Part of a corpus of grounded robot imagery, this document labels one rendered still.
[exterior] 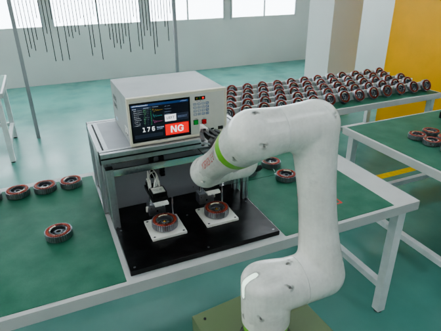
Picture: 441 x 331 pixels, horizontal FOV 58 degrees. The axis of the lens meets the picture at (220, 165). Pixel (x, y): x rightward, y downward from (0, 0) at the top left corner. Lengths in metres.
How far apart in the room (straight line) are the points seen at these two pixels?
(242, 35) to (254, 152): 7.99
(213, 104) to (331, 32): 3.76
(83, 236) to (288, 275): 1.04
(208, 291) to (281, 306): 1.55
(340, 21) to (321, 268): 4.57
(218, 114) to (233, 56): 7.05
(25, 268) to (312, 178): 1.18
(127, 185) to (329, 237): 1.11
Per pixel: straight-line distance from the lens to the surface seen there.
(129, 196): 1.92
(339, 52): 5.51
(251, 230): 1.72
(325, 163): 0.97
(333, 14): 5.35
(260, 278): 1.02
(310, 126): 0.92
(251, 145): 0.86
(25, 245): 1.87
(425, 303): 2.76
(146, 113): 1.66
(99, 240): 1.78
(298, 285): 1.04
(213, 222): 1.75
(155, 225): 1.70
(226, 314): 1.28
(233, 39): 8.74
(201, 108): 1.73
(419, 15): 5.09
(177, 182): 1.96
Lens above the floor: 1.75
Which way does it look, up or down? 25 degrees down
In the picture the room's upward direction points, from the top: 1 degrees counter-clockwise
